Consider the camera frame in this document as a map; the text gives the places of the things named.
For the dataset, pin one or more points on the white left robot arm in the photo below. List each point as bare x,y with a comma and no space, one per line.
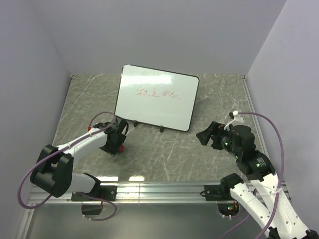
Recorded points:
55,173

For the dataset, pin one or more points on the aluminium side rail right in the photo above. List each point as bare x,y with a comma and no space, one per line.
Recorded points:
255,117

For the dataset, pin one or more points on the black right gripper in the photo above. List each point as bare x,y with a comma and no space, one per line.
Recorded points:
218,129

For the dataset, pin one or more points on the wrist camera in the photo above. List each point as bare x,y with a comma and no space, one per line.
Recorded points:
236,119
96,127

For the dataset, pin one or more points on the aluminium mounting rail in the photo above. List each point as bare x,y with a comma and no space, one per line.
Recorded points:
169,192

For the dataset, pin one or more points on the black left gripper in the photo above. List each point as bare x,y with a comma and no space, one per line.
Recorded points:
111,149

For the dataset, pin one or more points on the red whiteboard eraser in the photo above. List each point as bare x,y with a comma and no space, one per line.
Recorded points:
121,148

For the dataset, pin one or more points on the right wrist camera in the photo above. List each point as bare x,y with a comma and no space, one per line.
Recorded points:
236,119

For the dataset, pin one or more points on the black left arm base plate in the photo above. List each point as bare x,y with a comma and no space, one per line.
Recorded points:
102,192

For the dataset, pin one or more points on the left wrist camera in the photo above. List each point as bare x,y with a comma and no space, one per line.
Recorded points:
96,127

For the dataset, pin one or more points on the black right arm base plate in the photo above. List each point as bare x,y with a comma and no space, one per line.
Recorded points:
216,193

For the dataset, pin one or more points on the white whiteboard with black frame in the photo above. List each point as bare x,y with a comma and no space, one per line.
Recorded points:
156,97

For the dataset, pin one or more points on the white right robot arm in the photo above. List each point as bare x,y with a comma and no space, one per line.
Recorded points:
274,212

